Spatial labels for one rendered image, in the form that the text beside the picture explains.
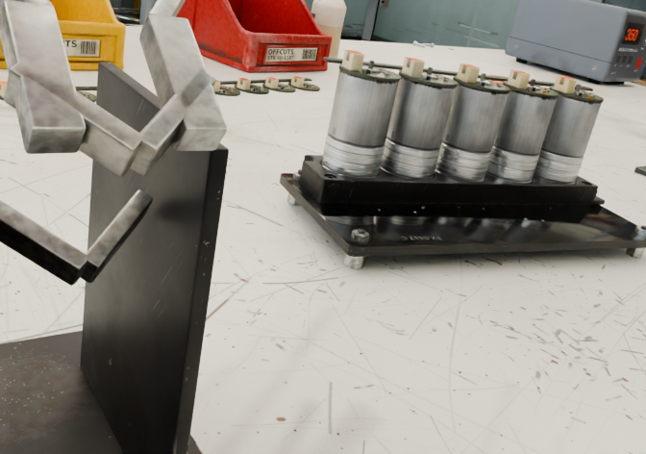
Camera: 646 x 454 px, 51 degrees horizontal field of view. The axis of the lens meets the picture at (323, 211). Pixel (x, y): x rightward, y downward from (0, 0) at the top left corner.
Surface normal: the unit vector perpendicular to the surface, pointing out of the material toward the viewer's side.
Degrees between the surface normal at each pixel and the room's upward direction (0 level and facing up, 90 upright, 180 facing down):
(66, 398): 0
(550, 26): 90
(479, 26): 90
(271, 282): 0
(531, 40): 90
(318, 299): 0
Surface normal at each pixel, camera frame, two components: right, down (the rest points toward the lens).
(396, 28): -0.73, 0.12
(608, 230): 0.18, -0.91
